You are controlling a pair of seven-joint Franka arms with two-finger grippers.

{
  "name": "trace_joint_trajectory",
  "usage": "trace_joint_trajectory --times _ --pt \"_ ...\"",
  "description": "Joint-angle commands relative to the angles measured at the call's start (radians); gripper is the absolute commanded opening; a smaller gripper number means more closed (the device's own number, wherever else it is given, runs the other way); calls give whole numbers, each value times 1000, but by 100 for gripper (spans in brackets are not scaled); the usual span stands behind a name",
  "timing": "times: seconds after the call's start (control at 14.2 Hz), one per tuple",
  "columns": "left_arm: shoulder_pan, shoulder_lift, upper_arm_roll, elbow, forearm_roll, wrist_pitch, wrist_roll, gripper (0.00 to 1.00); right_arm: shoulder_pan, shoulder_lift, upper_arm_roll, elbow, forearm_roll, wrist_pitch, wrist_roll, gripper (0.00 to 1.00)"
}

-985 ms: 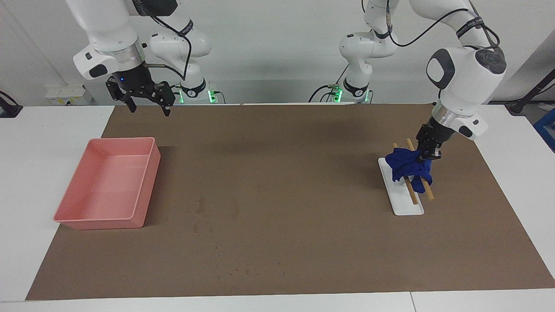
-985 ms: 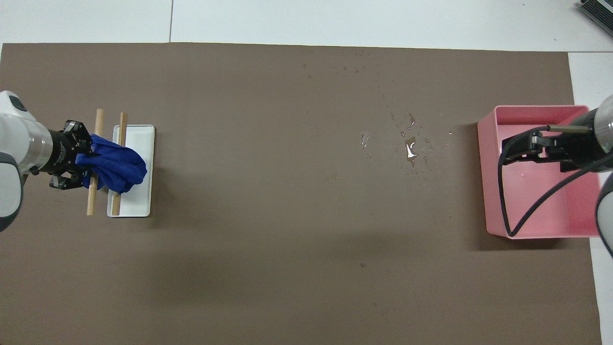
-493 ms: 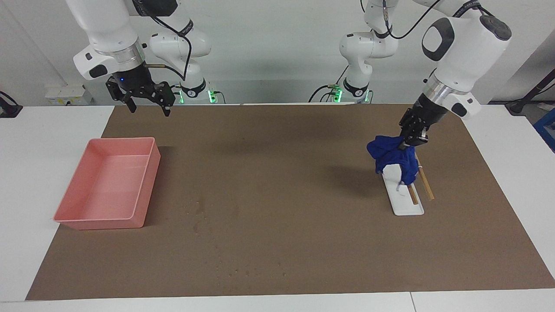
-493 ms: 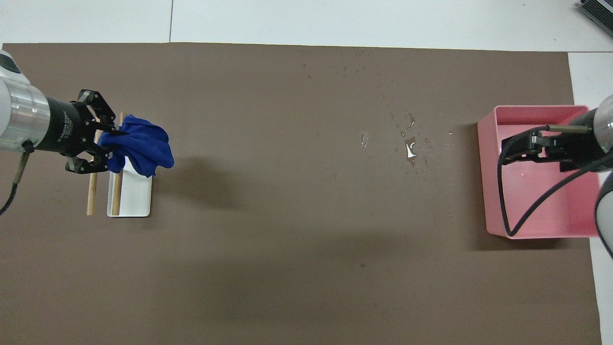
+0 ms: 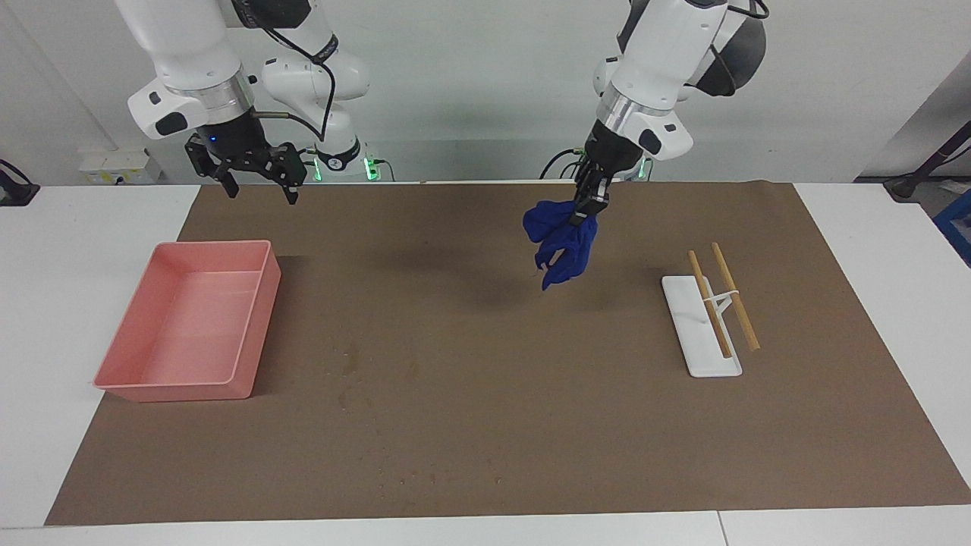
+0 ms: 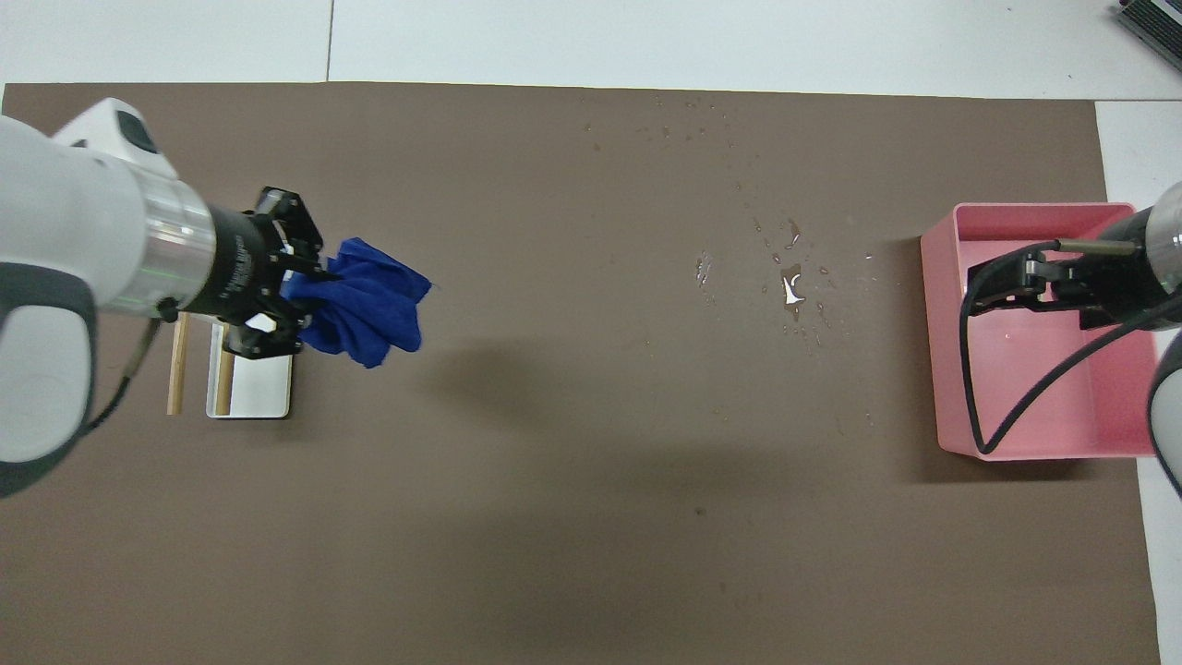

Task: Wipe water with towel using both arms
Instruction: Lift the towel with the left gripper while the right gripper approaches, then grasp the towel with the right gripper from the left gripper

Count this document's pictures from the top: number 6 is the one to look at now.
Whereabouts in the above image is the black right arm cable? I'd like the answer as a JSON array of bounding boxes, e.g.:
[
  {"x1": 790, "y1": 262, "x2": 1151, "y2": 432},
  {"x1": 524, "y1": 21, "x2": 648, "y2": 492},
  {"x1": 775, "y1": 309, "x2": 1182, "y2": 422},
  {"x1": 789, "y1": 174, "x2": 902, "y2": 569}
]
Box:
[{"x1": 959, "y1": 238, "x2": 1182, "y2": 457}]

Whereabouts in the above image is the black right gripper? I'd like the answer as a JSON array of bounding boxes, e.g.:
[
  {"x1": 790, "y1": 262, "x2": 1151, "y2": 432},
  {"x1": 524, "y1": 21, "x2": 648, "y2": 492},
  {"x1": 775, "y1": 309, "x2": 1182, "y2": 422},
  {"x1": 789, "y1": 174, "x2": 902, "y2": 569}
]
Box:
[{"x1": 968, "y1": 208, "x2": 1182, "y2": 332}]

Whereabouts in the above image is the dark ribbed device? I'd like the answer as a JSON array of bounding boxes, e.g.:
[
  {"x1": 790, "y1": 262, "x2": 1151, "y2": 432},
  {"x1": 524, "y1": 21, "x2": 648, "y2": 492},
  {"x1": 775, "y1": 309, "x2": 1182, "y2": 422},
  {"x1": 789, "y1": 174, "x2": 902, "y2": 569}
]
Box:
[{"x1": 1111, "y1": 0, "x2": 1182, "y2": 58}]

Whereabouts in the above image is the blue towel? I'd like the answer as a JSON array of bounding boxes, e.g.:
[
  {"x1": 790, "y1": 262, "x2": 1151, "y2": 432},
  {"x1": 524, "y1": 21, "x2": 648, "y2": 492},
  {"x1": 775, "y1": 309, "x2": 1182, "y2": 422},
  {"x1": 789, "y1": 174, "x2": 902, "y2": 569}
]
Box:
[{"x1": 280, "y1": 237, "x2": 433, "y2": 369}]

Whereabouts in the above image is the water puddle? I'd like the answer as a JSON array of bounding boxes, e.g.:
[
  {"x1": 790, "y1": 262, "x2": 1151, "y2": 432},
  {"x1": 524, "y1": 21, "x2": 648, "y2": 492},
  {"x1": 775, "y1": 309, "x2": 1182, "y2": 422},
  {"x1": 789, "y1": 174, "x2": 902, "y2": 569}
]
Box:
[{"x1": 778, "y1": 262, "x2": 812, "y2": 322}]

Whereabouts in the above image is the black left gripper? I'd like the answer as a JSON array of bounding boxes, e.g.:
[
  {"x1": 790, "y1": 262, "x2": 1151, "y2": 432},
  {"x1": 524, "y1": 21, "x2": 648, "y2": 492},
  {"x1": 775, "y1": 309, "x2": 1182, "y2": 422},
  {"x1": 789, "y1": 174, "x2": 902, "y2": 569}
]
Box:
[{"x1": 205, "y1": 187, "x2": 338, "y2": 359}]

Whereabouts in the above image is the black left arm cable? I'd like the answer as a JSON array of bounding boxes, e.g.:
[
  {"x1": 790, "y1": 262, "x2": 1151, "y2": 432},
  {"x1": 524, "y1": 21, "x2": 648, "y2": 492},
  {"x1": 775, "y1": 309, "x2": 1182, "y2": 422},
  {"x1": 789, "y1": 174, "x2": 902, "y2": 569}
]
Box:
[{"x1": 88, "y1": 300, "x2": 181, "y2": 435}]

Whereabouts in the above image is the white rectangular tray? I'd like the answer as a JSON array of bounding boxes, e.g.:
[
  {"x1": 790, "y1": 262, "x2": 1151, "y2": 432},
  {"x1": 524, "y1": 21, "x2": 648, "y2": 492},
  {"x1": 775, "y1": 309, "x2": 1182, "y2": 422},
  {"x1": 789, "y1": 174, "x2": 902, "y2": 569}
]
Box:
[{"x1": 206, "y1": 314, "x2": 295, "y2": 420}]

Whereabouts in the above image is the brown table mat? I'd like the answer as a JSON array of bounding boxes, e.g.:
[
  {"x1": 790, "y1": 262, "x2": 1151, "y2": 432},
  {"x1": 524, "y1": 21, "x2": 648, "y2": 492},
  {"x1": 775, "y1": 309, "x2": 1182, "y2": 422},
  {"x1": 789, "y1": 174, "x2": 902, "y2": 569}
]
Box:
[{"x1": 0, "y1": 81, "x2": 1163, "y2": 665}]

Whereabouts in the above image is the pink plastic bin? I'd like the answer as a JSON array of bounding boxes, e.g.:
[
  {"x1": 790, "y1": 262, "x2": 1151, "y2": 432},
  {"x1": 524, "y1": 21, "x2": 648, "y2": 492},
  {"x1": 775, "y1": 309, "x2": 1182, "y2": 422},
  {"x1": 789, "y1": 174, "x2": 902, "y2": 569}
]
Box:
[{"x1": 920, "y1": 202, "x2": 1172, "y2": 462}]

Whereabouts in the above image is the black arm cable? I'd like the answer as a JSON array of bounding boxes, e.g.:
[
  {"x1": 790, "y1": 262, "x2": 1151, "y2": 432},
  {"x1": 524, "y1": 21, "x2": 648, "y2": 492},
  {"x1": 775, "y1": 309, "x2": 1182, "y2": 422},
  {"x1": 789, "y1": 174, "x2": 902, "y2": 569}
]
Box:
[
  {"x1": 959, "y1": 238, "x2": 1182, "y2": 457},
  {"x1": 88, "y1": 300, "x2": 181, "y2": 435}
]

